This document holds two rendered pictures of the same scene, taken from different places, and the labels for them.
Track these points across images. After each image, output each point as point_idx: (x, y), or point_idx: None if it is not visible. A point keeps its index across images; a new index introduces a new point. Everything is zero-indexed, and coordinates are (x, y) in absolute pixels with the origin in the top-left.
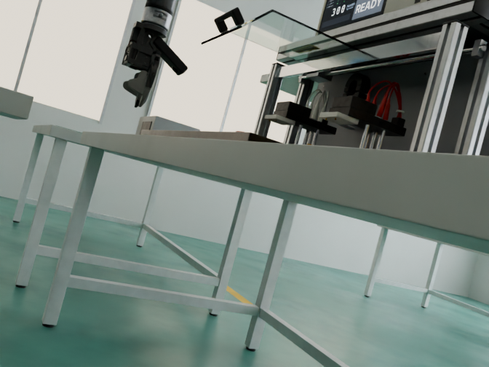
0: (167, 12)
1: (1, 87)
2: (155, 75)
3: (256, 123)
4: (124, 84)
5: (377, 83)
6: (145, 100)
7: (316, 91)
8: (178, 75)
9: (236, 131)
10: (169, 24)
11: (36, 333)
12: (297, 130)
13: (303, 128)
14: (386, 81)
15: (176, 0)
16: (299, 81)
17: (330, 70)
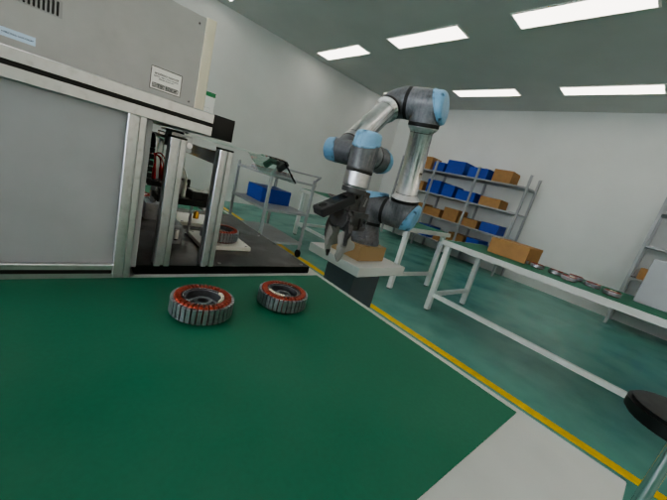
0: (346, 169)
1: (319, 242)
2: (326, 224)
3: (219, 223)
4: (353, 246)
5: (164, 157)
6: (325, 248)
7: (150, 143)
8: (322, 216)
9: (236, 229)
10: (343, 178)
11: None
12: (193, 207)
13: (179, 203)
14: (160, 153)
15: (350, 153)
16: (190, 151)
17: (188, 153)
